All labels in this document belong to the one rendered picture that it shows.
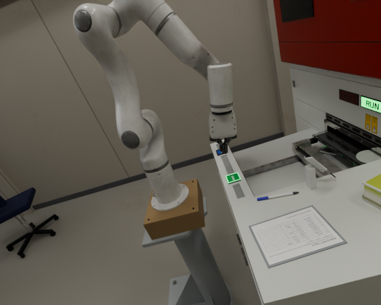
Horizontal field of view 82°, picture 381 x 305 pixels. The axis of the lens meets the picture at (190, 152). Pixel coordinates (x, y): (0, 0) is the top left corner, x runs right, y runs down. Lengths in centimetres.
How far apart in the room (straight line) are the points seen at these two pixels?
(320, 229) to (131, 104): 72
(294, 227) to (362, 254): 16
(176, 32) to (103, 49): 24
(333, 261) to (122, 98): 79
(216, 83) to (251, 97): 215
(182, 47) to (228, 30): 201
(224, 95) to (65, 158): 301
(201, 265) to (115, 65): 105
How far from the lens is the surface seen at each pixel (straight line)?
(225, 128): 83
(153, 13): 79
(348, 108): 121
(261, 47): 285
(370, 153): 116
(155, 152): 94
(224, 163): 110
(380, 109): 107
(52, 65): 315
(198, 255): 126
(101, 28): 80
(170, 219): 98
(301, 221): 76
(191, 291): 168
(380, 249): 73
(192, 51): 77
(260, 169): 120
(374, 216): 80
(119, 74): 85
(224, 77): 77
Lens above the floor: 153
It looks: 26 degrees down
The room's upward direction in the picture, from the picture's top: 21 degrees counter-clockwise
